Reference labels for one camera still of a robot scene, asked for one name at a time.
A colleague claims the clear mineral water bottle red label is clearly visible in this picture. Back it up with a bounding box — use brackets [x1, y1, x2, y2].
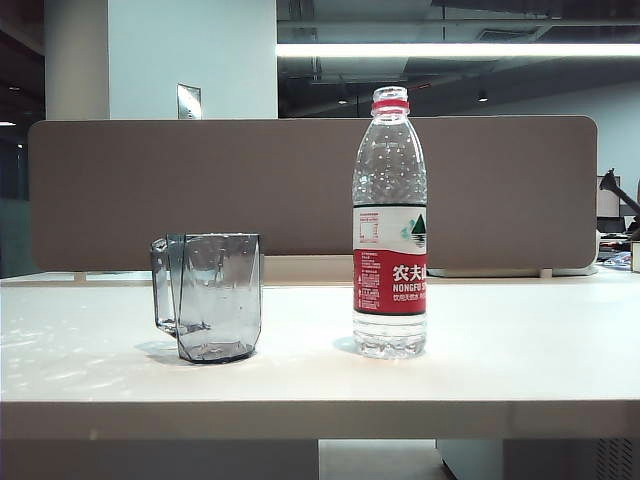
[352, 85, 429, 360]

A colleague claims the transparent grey faceted mug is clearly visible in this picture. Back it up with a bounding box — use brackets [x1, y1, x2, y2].
[150, 231, 263, 365]

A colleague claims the brown fabric desk divider panel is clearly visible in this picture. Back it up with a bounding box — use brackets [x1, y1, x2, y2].
[27, 115, 600, 273]

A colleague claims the long white ceiling light strip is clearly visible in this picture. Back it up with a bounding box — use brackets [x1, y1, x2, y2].
[276, 42, 640, 58]

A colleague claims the grey cabinet under table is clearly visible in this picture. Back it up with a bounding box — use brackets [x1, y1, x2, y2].
[435, 438, 640, 480]

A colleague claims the silver wall sign plaque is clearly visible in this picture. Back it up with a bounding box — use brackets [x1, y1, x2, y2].
[175, 83, 203, 120]

